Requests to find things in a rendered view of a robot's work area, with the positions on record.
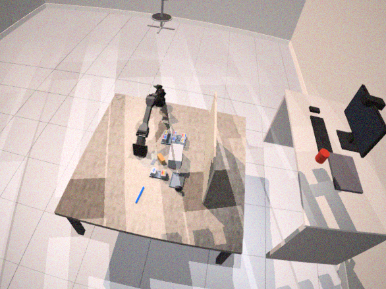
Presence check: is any beige flat panel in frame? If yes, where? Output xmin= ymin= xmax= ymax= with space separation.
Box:
xmin=202 ymin=92 xmax=217 ymax=203

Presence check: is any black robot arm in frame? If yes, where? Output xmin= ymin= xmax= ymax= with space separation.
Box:
xmin=136 ymin=88 xmax=166 ymax=145

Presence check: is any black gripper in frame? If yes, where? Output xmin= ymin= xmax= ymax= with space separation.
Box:
xmin=153 ymin=84 xmax=163 ymax=95

